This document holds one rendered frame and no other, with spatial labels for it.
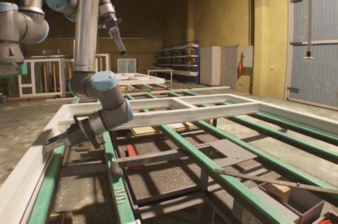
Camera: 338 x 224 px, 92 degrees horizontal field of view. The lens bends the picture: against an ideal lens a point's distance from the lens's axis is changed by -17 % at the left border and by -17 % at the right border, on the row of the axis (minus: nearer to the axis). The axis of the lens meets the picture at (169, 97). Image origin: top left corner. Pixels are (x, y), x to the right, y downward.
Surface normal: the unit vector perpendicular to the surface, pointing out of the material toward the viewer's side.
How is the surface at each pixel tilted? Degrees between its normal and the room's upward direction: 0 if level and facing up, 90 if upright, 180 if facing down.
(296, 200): 90
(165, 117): 90
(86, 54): 87
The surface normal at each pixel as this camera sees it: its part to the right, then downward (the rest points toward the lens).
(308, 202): -0.93, 0.07
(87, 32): 0.50, 0.11
